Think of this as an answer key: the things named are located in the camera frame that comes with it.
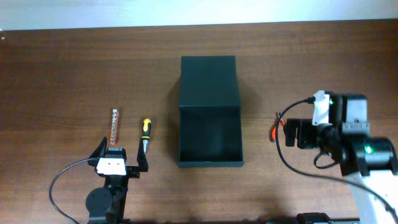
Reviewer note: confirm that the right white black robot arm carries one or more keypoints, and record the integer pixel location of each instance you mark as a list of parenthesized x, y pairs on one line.
[(339, 128)]

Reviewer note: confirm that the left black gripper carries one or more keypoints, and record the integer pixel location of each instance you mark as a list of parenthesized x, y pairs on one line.
[(134, 171)]

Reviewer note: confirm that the yellow black screwdriver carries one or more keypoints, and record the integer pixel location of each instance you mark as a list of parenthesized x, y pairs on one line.
[(146, 130)]

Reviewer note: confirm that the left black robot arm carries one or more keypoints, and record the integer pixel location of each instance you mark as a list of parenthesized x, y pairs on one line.
[(106, 204)]

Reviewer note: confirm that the orange socket bit rail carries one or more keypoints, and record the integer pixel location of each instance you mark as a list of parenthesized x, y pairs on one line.
[(114, 126)]

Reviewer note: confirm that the dark green open box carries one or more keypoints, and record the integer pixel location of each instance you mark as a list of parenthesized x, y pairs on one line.
[(210, 133)]

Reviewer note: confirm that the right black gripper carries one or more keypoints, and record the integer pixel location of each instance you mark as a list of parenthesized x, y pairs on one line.
[(304, 126)]

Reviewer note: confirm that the small orange-handled cutting pliers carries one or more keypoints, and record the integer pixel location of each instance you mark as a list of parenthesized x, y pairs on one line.
[(273, 132)]

